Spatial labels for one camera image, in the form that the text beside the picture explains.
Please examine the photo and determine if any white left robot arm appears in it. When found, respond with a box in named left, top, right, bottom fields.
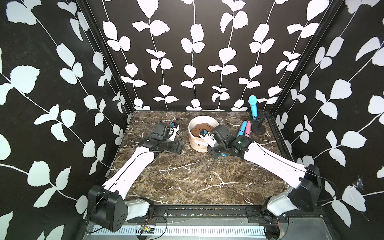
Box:
left=86, top=122, right=183, bottom=232

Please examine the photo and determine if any pink toy microphone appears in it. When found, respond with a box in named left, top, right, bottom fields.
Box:
left=244, top=121, right=252, bottom=137

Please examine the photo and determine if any blue toy microphone in stand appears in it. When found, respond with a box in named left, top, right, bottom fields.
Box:
left=248, top=95, right=258, bottom=119

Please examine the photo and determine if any black microphone stand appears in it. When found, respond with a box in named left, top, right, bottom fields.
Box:
left=251, top=109, right=266, bottom=135

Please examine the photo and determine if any brown mud lump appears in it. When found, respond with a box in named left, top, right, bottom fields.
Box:
left=191, top=123, right=214, bottom=138

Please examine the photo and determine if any white wavy ceramic pot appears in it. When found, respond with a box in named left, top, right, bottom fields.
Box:
left=188, top=116, right=219, bottom=153

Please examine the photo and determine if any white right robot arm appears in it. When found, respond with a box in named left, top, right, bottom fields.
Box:
left=200, top=125, right=322, bottom=222

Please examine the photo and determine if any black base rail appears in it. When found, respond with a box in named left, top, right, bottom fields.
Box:
left=86, top=203, right=289, bottom=232

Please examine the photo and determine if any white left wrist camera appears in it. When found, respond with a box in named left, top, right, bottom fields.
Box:
left=169, top=122, right=180, bottom=141

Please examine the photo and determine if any blue toy microphone lying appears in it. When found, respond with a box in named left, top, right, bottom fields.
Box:
left=237, top=121, right=248, bottom=137

